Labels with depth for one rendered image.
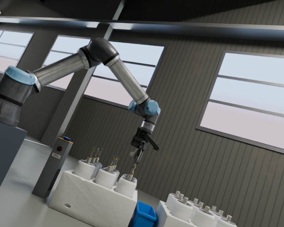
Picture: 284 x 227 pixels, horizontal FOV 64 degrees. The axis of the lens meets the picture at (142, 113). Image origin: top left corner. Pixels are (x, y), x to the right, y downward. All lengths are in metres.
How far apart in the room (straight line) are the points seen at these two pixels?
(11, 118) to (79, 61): 0.44
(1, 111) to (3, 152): 0.16
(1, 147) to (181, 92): 2.73
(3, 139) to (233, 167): 2.48
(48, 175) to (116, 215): 0.42
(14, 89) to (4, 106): 0.08
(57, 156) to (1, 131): 0.40
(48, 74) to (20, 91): 0.21
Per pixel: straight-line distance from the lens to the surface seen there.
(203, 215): 1.27
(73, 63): 1.23
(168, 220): 1.21
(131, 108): 1.30
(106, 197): 1.19
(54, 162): 1.33
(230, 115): 3.10
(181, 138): 3.15
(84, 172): 1.23
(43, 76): 1.21
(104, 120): 3.80
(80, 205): 1.22
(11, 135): 1.04
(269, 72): 3.33
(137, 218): 1.33
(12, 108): 1.05
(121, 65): 1.16
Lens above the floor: 0.37
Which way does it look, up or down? 11 degrees up
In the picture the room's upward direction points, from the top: 22 degrees clockwise
